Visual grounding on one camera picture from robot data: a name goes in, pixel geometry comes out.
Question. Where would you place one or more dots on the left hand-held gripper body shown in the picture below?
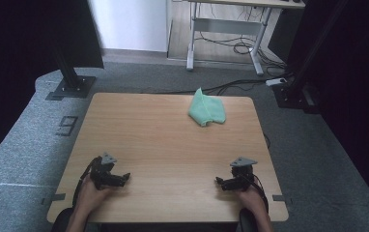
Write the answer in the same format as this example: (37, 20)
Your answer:
(100, 172)

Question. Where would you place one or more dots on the person's left hand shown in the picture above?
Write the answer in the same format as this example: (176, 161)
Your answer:
(90, 196)

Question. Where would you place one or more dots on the black computer case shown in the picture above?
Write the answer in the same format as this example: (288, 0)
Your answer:
(282, 35)

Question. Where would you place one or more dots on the white power strip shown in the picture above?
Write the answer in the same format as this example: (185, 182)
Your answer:
(276, 81)

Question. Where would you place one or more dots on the black stand with base plate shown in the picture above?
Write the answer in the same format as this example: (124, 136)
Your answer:
(73, 87)
(289, 96)

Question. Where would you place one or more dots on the small black tape strip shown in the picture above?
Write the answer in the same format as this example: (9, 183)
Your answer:
(57, 197)
(279, 198)

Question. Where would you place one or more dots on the black chair armrest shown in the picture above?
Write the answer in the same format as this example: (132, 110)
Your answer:
(60, 222)

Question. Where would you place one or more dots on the person's right hand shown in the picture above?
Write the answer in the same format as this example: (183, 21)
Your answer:
(251, 199)

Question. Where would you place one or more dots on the white metal frame desk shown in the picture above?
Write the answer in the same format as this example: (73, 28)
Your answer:
(227, 26)

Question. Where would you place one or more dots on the black curtain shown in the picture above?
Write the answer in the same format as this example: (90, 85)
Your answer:
(366, 96)
(12, 48)

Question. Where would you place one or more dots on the green towel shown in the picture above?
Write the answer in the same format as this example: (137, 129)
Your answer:
(206, 109)

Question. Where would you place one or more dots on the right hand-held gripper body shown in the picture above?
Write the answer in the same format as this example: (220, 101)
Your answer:
(243, 174)

